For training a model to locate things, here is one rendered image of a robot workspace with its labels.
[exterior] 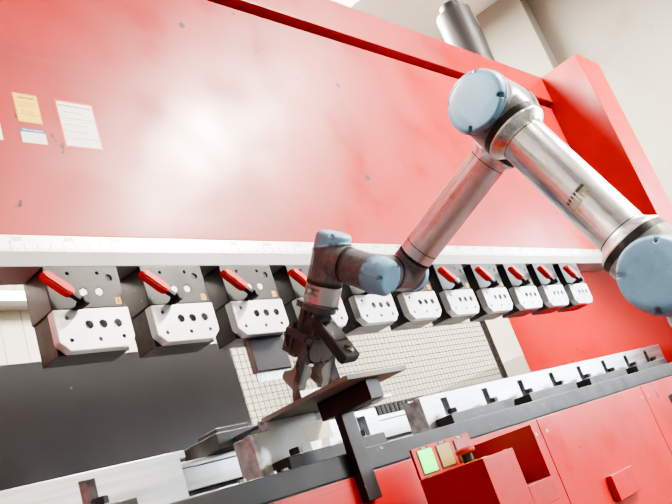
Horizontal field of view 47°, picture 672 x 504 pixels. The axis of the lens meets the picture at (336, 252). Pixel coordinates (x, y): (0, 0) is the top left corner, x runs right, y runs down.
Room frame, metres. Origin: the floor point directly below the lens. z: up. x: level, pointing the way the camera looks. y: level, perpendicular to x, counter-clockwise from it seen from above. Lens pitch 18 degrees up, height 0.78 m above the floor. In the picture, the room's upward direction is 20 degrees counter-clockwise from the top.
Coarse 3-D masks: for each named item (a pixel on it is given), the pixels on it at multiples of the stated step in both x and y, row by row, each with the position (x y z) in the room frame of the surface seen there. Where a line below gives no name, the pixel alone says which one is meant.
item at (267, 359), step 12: (252, 348) 1.62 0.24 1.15; (264, 348) 1.65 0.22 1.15; (276, 348) 1.68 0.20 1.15; (252, 360) 1.63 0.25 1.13; (264, 360) 1.64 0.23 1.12; (276, 360) 1.67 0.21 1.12; (288, 360) 1.70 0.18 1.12; (252, 372) 1.63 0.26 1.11; (264, 372) 1.65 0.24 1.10; (276, 372) 1.67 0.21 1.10
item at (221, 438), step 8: (240, 424) 1.80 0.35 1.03; (216, 432) 1.74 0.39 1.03; (224, 432) 1.74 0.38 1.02; (232, 432) 1.76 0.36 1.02; (240, 432) 1.78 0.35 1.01; (248, 432) 1.72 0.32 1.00; (256, 432) 1.75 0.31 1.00; (200, 440) 1.78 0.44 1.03; (208, 440) 1.75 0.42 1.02; (216, 440) 1.73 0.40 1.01; (224, 440) 1.74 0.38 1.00; (232, 440) 1.76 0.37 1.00; (192, 448) 1.79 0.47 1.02; (200, 448) 1.77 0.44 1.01; (208, 448) 1.75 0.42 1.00; (216, 448) 1.73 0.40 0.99; (224, 448) 1.74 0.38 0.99; (232, 448) 1.78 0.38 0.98; (192, 456) 1.79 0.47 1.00; (200, 456) 1.77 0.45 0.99
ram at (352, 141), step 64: (0, 0) 1.29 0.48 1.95; (64, 0) 1.40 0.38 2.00; (128, 0) 1.54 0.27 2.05; (192, 0) 1.71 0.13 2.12; (0, 64) 1.26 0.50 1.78; (64, 64) 1.37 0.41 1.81; (128, 64) 1.50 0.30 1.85; (192, 64) 1.65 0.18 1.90; (256, 64) 1.83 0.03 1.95; (320, 64) 2.05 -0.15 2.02; (384, 64) 2.33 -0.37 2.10; (128, 128) 1.46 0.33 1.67; (192, 128) 1.60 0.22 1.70; (256, 128) 1.77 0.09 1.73; (320, 128) 1.97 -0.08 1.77; (384, 128) 2.21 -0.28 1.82; (448, 128) 2.52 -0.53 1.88; (0, 192) 1.22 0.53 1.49; (64, 192) 1.32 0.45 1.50; (128, 192) 1.43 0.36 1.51; (192, 192) 1.56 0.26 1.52; (256, 192) 1.71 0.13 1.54; (320, 192) 1.89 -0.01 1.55; (384, 192) 2.11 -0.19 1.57; (512, 192) 2.72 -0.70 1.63; (0, 256) 1.20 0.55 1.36; (64, 256) 1.29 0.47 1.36; (128, 256) 1.40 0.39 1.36; (192, 256) 1.52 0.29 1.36; (256, 256) 1.66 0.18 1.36; (448, 256) 2.26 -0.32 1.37; (512, 256) 2.56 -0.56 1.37; (576, 256) 2.95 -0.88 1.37
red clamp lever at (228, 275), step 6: (222, 270) 1.53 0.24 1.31; (228, 270) 1.53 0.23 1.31; (222, 276) 1.53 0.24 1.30; (228, 276) 1.53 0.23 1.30; (234, 276) 1.54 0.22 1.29; (228, 282) 1.55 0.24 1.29; (234, 282) 1.54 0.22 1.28; (240, 282) 1.55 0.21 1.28; (240, 288) 1.56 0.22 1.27; (246, 288) 1.56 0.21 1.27; (252, 294) 1.57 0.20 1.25; (258, 294) 1.57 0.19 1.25; (246, 300) 1.59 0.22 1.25; (252, 300) 1.59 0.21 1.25
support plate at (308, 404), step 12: (360, 372) 1.45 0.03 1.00; (372, 372) 1.48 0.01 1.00; (384, 372) 1.50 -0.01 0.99; (396, 372) 1.55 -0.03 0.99; (336, 384) 1.44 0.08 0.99; (348, 384) 1.48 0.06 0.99; (312, 396) 1.48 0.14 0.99; (324, 396) 1.52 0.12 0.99; (288, 408) 1.53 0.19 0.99; (300, 408) 1.57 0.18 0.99; (312, 408) 1.63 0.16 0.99; (264, 420) 1.58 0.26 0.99
